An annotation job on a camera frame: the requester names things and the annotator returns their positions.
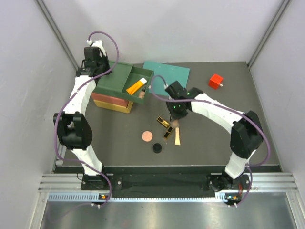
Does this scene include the red cube with peg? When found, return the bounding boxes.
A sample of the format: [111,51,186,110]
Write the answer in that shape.
[208,74,224,90]

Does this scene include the gold black lipstick upper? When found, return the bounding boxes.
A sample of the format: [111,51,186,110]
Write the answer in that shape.
[157,116,170,128]

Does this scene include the aluminium front rail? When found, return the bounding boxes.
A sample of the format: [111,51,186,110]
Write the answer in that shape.
[38,173,297,203]

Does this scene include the gold black lipstick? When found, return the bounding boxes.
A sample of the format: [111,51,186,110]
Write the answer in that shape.
[163,126,173,139]
[157,116,170,128]

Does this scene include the three-tier drawer organizer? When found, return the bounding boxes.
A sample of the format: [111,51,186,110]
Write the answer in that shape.
[91,62,133,113]

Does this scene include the pink round compact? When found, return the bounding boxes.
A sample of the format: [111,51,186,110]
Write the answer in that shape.
[142,131,153,142]

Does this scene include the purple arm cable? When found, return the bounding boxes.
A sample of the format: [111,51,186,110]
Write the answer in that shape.
[150,75,271,207]
[53,31,120,208]

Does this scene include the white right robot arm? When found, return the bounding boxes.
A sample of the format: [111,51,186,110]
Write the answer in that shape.
[165,81,263,191]

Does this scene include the beige foundation bottle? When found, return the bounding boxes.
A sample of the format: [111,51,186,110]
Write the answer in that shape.
[171,120,179,128]

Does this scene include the green top drawer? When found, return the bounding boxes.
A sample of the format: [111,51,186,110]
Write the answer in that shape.
[122,66,154,104]

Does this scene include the gold black lipstick lower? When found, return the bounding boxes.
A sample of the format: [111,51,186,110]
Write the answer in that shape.
[163,126,173,139]

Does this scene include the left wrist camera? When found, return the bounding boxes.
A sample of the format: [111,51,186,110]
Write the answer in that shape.
[86,40,107,56]

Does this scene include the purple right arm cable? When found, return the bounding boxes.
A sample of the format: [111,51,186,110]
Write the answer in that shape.
[150,75,271,207]

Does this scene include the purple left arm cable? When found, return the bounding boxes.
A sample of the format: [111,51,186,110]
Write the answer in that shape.
[53,31,120,208]

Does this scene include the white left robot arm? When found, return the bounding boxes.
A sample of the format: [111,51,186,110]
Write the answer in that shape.
[53,44,111,190]

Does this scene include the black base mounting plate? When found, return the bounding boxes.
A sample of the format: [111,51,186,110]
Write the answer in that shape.
[81,173,250,194]

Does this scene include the yellow bottom drawer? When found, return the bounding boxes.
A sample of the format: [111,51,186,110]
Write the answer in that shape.
[126,101,133,114]

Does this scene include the orange cream tube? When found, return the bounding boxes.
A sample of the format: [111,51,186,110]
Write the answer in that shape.
[126,78,147,95]

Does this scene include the beige concealer tube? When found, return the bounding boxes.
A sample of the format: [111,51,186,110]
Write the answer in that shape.
[174,127,181,146]

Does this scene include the teal mat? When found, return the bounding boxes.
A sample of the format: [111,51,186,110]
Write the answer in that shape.
[143,61,190,96]

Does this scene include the foundation bottle black cap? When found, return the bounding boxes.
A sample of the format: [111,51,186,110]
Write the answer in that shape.
[138,87,146,99]

